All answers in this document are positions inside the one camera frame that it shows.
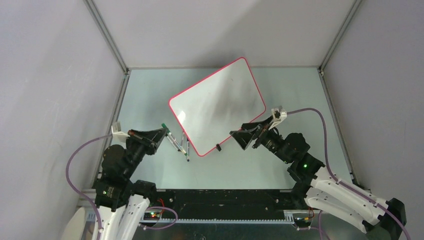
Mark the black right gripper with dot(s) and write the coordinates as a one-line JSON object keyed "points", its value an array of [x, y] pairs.
{"points": [[244, 137]]}

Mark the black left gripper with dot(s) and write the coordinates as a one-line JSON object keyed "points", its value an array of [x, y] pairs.
{"points": [[151, 138]]}

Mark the green whiteboard marker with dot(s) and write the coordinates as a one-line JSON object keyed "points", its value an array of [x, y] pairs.
{"points": [[168, 132]]}

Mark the pink-framed whiteboard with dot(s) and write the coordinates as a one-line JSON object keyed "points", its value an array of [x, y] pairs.
{"points": [[221, 102]]}

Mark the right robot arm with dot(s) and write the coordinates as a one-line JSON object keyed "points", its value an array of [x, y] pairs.
{"points": [[376, 217]]}

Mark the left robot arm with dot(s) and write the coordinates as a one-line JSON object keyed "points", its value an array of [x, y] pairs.
{"points": [[120, 202]]}

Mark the black-capped whiteboard marker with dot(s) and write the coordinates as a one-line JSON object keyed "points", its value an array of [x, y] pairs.
{"points": [[175, 143]]}

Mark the red-capped whiteboard marker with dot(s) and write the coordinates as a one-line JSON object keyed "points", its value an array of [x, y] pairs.
{"points": [[182, 141]]}

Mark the blue-capped whiteboard marker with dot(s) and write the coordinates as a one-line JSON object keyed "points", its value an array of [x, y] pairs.
{"points": [[187, 150]]}

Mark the left electronics board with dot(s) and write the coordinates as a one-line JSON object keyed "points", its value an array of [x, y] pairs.
{"points": [[152, 216]]}

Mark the electronics board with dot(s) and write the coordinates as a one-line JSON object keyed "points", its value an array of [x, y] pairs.
{"points": [[302, 223], [152, 216]]}

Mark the right electronics board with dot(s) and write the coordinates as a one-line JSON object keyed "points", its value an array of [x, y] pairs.
{"points": [[302, 223]]}

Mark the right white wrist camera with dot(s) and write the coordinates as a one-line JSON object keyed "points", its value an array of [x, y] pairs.
{"points": [[278, 115]]}

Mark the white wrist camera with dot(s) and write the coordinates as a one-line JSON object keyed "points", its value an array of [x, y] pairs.
{"points": [[117, 132], [278, 115]]}

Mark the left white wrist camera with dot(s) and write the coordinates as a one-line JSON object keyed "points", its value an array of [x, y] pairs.
{"points": [[117, 132]]}

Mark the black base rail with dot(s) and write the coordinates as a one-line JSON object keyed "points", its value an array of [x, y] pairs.
{"points": [[231, 204]]}

